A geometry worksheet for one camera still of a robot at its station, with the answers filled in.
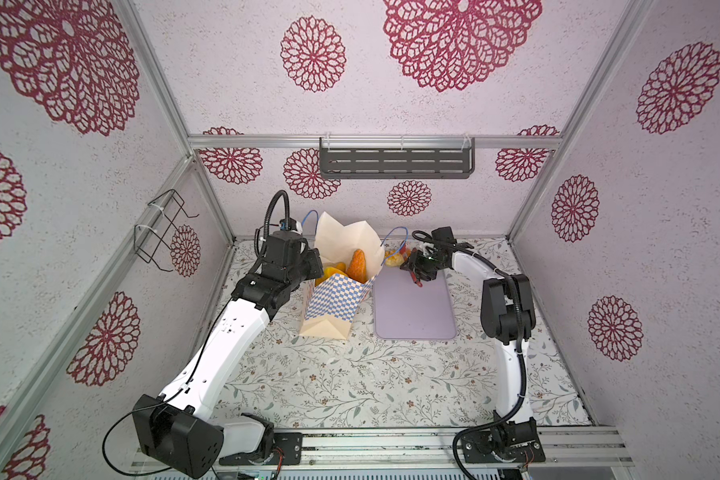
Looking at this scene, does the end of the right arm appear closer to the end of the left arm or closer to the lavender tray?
the lavender tray

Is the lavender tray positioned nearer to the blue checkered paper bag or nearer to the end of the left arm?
the blue checkered paper bag

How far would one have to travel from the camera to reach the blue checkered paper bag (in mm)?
780
